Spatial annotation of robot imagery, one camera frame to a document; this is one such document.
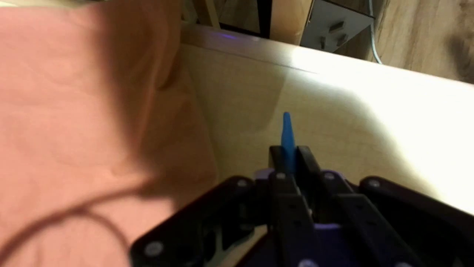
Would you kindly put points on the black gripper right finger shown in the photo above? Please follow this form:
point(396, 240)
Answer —
point(394, 216)

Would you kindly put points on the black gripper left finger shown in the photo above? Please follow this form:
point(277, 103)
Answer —
point(208, 216)

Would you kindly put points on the folded orange fabric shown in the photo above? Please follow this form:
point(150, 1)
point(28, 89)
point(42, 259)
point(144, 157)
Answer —
point(60, 98)

